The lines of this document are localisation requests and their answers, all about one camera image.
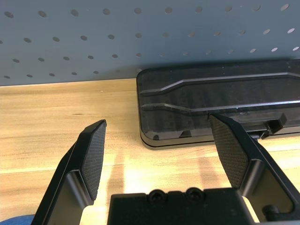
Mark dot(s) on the black plastic tool case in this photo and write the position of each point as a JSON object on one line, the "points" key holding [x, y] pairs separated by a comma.
{"points": [[211, 93]]}

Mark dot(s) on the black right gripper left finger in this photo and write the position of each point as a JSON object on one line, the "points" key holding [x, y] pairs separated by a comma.
{"points": [[89, 164]]}

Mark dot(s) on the grey perforated pegboard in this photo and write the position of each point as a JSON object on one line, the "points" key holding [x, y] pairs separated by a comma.
{"points": [[150, 23]]}

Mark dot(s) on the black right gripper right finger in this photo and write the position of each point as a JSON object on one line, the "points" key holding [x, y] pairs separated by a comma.
{"points": [[234, 152]]}

